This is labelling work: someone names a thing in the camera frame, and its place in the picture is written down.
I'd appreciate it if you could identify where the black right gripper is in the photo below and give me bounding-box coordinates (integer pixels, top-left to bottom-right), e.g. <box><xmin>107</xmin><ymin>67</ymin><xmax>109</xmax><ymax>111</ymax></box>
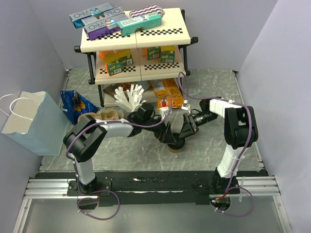
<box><xmin>178</xmin><ymin>112</ymin><xmax>217</xmax><ymax>139</ymax></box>

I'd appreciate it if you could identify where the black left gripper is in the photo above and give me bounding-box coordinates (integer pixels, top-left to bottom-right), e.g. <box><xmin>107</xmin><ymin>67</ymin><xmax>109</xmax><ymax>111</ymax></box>
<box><xmin>142</xmin><ymin>115</ymin><xmax>176</xmax><ymax>145</ymax></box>

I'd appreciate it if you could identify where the black plastic cup lid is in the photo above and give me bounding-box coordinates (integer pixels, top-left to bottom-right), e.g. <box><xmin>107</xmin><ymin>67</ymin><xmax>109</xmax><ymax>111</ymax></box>
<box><xmin>168</xmin><ymin>143</ymin><xmax>185</xmax><ymax>149</ymax></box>

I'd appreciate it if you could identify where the light blue paper bag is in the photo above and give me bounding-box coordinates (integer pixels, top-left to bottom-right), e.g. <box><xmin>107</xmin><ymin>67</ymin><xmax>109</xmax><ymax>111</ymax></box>
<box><xmin>1</xmin><ymin>91</ymin><xmax>69</xmax><ymax>156</ymax></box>

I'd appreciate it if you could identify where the brown paper coffee cup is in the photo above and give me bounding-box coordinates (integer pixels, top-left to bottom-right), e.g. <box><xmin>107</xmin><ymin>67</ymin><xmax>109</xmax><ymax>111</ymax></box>
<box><xmin>168</xmin><ymin>147</ymin><xmax>182</xmax><ymax>153</ymax></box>

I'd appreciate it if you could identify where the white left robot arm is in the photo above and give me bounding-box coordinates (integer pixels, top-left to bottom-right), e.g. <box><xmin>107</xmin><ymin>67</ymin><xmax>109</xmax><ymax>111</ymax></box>
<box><xmin>63</xmin><ymin>103</ymin><xmax>179</xmax><ymax>195</ymax></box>

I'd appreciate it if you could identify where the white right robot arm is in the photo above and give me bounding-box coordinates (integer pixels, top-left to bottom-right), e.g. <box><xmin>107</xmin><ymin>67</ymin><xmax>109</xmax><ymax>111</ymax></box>
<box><xmin>176</xmin><ymin>98</ymin><xmax>259</xmax><ymax>193</ymax></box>

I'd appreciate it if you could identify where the orange snack bag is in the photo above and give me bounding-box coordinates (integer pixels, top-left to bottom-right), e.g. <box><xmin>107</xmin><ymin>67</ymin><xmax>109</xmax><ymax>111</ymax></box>
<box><xmin>149</xmin><ymin>78</ymin><xmax>184</xmax><ymax>110</ymax></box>

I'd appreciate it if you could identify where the wrapped white straws bundle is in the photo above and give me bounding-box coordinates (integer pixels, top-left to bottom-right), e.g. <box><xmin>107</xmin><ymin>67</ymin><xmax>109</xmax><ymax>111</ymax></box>
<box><xmin>114</xmin><ymin>85</ymin><xmax>147</xmax><ymax>113</ymax></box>

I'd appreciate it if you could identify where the brown cardboard cup carrier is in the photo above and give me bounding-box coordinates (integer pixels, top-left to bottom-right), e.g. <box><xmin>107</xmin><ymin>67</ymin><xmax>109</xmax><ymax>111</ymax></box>
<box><xmin>77</xmin><ymin>109</ymin><xmax>120</xmax><ymax>122</ymax></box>

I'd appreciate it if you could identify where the yellow green box right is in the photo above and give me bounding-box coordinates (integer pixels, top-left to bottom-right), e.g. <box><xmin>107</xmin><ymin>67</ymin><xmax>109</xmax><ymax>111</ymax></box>
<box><xmin>160</xmin><ymin>45</ymin><xmax>175</xmax><ymax>63</ymax></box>

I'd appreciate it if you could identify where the cream two-tier shelf rack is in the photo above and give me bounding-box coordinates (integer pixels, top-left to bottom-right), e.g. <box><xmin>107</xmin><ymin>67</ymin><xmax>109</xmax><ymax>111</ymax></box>
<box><xmin>74</xmin><ymin>8</ymin><xmax>199</xmax><ymax>107</ymax></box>

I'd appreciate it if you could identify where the green box right shelf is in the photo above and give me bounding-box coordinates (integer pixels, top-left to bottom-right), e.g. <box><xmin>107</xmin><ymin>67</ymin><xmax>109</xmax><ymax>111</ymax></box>
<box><xmin>145</xmin><ymin>47</ymin><xmax>161</xmax><ymax>60</ymax></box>

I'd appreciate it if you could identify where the green box behind left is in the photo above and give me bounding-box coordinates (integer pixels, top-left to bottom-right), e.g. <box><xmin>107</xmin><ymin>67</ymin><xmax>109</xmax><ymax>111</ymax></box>
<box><xmin>119</xmin><ymin>54</ymin><xmax>133</xmax><ymax>66</ymax></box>

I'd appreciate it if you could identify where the green box front left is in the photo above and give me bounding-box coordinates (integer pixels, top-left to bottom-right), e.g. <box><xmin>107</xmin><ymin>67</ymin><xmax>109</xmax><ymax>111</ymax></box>
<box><xmin>106</xmin><ymin>60</ymin><xmax>123</xmax><ymax>76</ymax></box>

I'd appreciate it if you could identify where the blue chips bag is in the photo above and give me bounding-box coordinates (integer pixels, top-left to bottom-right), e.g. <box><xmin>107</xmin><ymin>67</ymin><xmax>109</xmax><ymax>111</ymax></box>
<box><xmin>60</xmin><ymin>90</ymin><xmax>99</xmax><ymax>125</ymax></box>

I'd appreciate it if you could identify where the orange box left shelf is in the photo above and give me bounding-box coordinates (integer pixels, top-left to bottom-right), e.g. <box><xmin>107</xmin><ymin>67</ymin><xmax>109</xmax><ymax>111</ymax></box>
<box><xmin>99</xmin><ymin>49</ymin><xmax>132</xmax><ymax>68</ymax></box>

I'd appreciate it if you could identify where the teal toothpaste box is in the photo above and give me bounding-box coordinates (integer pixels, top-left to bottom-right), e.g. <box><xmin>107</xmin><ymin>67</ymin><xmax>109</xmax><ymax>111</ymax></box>
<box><xmin>118</xmin><ymin>12</ymin><xmax>162</xmax><ymax>36</ymax></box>

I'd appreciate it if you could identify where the purple wavy pouch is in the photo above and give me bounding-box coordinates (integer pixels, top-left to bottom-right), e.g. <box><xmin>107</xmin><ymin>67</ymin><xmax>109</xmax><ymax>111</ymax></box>
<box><xmin>129</xmin><ymin>5</ymin><xmax>165</xmax><ymax>18</ymax></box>

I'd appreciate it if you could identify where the purple toothpaste box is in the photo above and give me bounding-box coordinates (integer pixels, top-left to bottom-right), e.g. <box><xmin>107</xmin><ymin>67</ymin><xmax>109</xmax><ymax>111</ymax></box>
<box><xmin>81</xmin><ymin>13</ymin><xmax>128</xmax><ymax>41</ymax></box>

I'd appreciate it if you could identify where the blue toothpaste box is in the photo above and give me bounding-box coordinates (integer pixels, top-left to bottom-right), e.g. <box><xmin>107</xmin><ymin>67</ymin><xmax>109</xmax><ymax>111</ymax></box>
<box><xmin>69</xmin><ymin>2</ymin><xmax>124</xmax><ymax>29</ymax></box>

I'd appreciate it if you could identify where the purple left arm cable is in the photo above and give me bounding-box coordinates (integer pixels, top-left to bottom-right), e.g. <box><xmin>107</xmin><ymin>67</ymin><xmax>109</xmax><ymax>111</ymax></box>
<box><xmin>66</xmin><ymin>94</ymin><xmax>173</xmax><ymax>220</ymax></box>

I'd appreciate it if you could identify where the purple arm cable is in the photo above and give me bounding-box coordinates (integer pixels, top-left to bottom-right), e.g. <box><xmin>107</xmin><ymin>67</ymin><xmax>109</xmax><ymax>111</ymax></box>
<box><xmin>66</xmin><ymin>94</ymin><xmax>173</xmax><ymax>220</ymax></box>
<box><xmin>178</xmin><ymin>71</ymin><xmax>256</xmax><ymax>217</ymax></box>

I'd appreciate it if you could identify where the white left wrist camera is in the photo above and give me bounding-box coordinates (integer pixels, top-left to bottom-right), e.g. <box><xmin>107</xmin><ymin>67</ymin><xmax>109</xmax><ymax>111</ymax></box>
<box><xmin>158</xmin><ymin>100</ymin><xmax>172</xmax><ymax>120</ymax></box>

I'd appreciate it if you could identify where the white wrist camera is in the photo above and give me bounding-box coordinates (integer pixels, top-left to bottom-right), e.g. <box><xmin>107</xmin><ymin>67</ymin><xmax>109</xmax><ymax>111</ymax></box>
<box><xmin>181</xmin><ymin>100</ymin><xmax>191</xmax><ymax>114</ymax></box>
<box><xmin>158</xmin><ymin>100</ymin><xmax>172</xmax><ymax>120</ymax></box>

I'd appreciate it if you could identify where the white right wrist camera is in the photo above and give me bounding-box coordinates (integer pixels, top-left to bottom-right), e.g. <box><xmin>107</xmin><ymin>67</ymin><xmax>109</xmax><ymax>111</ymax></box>
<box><xmin>181</xmin><ymin>100</ymin><xmax>191</xmax><ymax>114</ymax></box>

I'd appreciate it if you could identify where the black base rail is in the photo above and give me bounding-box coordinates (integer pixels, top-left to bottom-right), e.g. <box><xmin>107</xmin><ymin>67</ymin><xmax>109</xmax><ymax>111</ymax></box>
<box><xmin>35</xmin><ymin>171</ymin><xmax>268</xmax><ymax>216</ymax></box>

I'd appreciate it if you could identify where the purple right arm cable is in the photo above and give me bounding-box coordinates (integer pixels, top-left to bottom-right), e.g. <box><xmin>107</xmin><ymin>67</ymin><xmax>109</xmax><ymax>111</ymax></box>
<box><xmin>178</xmin><ymin>71</ymin><xmax>256</xmax><ymax>217</ymax></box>

